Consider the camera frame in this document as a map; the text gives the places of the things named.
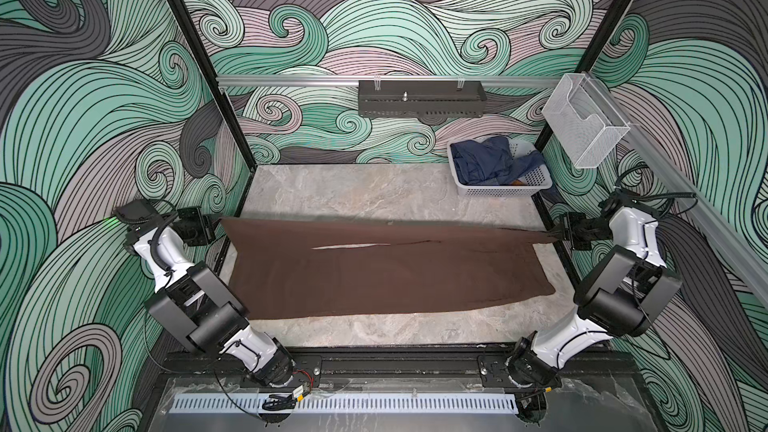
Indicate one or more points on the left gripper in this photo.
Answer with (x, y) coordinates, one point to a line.
(203, 229)

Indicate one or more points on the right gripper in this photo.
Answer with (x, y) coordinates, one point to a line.
(568, 224)

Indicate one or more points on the brown corduroy trousers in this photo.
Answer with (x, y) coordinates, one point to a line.
(300, 269)

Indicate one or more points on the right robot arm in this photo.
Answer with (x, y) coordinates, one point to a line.
(621, 296)

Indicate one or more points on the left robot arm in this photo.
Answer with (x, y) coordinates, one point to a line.
(190, 301)

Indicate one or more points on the blue denim trousers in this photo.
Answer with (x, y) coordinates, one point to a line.
(491, 163)

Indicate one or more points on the white plastic laundry basket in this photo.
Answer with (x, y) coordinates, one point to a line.
(535, 181)

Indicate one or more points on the clear acrylic wall holder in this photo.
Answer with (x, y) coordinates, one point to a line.
(585, 118)

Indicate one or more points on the aluminium rail right wall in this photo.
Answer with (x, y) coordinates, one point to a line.
(655, 135)

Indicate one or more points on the aluminium rail wall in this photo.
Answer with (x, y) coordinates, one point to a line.
(655, 135)
(304, 80)

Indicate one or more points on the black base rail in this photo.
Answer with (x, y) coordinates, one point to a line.
(488, 365)

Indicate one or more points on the aluminium rail back wall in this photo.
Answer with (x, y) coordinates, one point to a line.
(304, 80)

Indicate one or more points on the white slotted cable duct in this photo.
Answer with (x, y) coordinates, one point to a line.
(439, 403)

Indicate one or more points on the black perforated wall tray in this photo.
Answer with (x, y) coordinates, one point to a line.
(430, 102)

